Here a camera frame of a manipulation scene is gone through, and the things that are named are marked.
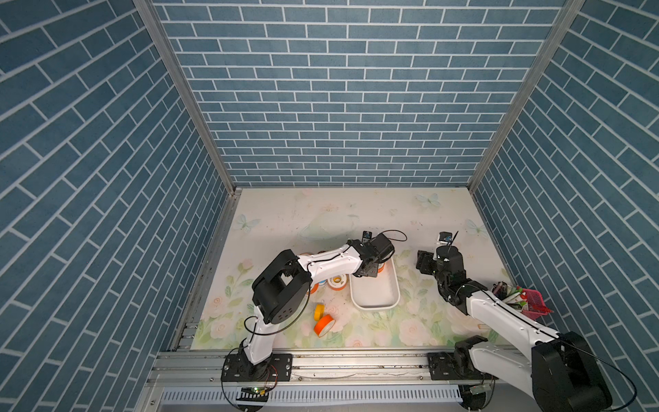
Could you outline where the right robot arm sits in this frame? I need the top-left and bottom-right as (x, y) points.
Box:
(416, 232), (613, 411)

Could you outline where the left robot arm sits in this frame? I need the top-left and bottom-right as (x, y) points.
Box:
(222, 233), (395, 382)

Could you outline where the white storage box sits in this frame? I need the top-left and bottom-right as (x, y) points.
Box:
(350, 259), (401, 312)

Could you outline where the small yellow tape roll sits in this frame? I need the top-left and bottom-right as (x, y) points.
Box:
(313, 304), (324, 321)

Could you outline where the orange tape roll on edge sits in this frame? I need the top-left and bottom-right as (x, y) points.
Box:
(314, 314), (336, 337)

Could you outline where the pink pen cup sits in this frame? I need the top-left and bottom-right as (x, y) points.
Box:
(492, 282), (527, 312)

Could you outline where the pink basket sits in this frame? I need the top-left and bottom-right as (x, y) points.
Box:
(521, 288), (553, 320)

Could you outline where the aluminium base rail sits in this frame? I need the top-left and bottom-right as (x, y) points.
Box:
(138, 347), (567, 398)

